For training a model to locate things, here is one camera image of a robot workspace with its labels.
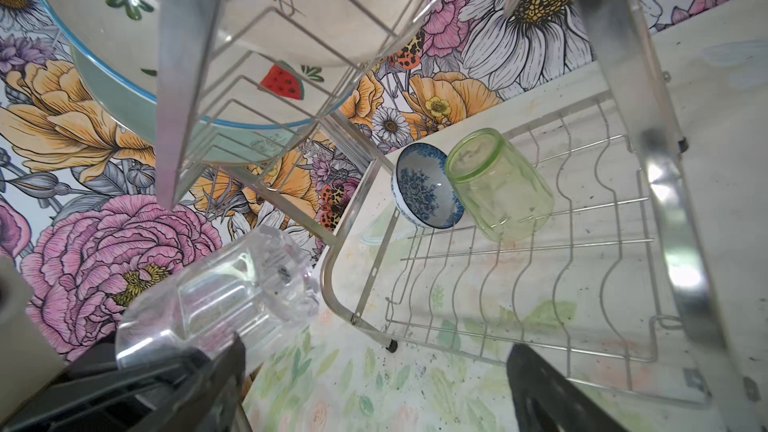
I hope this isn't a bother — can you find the pale green plate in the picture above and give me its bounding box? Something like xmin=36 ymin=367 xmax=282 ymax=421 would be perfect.
xmin=70 ymin=47 xmax=306 ymax=164

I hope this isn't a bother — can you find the clear glass cup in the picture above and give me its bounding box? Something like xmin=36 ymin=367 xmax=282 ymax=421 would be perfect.
xmin=115 ymin=226 xmax=320 ymax=372

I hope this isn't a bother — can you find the blue white porcelain bowl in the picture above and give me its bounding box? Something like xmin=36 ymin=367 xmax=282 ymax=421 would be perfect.
xmin=391 ymin=142 xmax=464 ymax=230

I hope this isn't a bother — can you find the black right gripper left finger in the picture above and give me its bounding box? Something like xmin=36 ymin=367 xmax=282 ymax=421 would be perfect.
xmin=132 ymin=335 xmax=248 ymax=431

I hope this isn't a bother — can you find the white watermelon pattern plate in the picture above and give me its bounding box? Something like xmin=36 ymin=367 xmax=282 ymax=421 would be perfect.
xmin=41 ymin=0 xmax=350 ymax=129

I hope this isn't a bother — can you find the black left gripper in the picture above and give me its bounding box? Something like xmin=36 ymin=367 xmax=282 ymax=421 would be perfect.
xmin=1 ymin=333 xmax=210 ymax=431

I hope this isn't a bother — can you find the green glass jar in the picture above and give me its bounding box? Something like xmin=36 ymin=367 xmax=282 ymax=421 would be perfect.
xmin=445 ymin=128 xmax=554 ymax=243

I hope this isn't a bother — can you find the chrome wire dish rack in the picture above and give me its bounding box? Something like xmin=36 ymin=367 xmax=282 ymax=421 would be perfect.
xmin=157 ymin=0 xmax=767 ymax=431

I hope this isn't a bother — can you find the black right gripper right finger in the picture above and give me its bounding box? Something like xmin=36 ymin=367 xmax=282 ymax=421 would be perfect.
xmin=506 ymin=344 xmax=624 ymax=431

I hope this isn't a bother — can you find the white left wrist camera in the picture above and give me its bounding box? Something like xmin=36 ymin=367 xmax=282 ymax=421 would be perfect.
xmin=1 ymin=257 xmax=65 ymax=421

